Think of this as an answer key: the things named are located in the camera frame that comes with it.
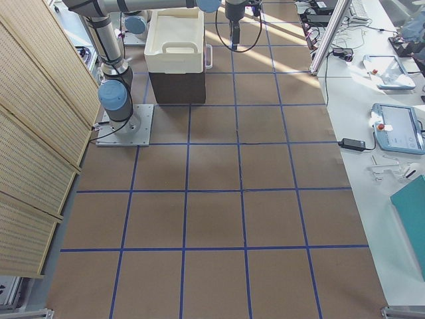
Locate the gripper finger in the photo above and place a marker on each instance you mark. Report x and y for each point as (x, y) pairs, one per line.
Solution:
(231, 33)
(236, 35)

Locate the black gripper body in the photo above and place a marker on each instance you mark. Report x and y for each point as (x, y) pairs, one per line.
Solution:
(233, 11)

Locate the wooden drawer with white handle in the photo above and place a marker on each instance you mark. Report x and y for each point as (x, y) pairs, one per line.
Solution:
(208, 56)

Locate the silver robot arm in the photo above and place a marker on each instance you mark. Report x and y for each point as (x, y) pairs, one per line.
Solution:
(114, 92)

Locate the dark brown drawer cabinet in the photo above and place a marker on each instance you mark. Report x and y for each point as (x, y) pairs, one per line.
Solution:
(189, 88)

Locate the white plastic tray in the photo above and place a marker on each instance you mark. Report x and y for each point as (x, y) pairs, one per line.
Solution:
(175, 41)

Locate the far teach pendant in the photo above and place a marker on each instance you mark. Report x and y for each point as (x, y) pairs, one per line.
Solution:
(387, 72)

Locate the teach pendant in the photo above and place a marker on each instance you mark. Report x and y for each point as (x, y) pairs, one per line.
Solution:
(397, 128)
(387, 72)

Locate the black power adapter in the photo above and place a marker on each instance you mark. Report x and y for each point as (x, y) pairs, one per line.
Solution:
(351, 144)

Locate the near teach pendant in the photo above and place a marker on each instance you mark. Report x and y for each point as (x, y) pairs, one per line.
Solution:
(397, 128)

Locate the wooden pegboard panel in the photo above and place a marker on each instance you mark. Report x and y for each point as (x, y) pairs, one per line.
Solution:
(48, 106)

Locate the teal box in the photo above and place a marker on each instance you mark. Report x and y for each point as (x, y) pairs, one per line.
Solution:
(409, 203)

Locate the aluminium frame post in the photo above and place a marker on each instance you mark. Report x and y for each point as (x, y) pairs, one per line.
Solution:
(335, 21)

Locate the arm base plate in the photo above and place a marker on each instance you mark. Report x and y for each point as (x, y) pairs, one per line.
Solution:
(136, 132)

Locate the clear acrylic bracket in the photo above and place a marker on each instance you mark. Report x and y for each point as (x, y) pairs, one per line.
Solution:
(391, 165)

